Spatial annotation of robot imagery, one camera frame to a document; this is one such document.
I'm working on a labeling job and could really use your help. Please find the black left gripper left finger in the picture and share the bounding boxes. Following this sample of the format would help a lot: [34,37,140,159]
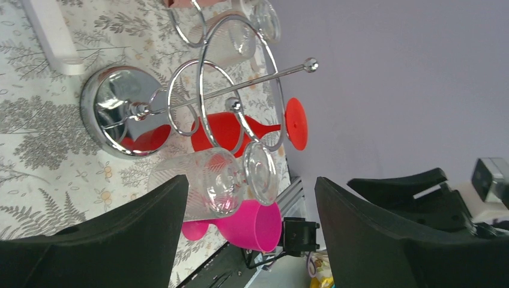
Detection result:
[1,175,188,287]

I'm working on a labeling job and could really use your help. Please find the clear wine glass back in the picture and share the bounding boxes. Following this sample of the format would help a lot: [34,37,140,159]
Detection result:
[206,1,282,68]

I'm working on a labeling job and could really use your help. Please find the clear wine glass front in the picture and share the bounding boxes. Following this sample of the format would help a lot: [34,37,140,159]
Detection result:
[148,142,279,222]

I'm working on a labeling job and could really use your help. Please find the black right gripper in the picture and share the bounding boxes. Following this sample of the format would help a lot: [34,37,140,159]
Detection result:
[347,167,508,239]

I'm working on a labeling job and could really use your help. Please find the red wine glass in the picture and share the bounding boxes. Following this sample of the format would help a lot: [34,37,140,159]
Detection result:
[191,97,308,152]

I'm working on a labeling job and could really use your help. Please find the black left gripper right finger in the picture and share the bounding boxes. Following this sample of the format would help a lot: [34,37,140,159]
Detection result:
[315,177,508,287]

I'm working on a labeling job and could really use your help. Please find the white clothes stand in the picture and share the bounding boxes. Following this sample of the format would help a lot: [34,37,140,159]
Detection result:
[22,0,85,76]

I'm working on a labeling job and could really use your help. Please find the chrome wine glass rack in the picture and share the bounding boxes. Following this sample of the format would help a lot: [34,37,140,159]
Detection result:
[79,0,320,161]

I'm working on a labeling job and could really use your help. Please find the pink wine glass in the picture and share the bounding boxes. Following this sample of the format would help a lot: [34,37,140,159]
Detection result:
[181,200,282,252]

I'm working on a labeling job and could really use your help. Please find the pink shorts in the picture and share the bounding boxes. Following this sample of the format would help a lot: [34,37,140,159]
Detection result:
[162,0,226,8]

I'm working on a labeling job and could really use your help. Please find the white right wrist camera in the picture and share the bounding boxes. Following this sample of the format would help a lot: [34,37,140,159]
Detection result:
[456,157,508,223]

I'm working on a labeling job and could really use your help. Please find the clear wine glass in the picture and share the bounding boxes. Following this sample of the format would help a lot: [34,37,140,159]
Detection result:
[148,142,279,222]
[206,1,282,68]

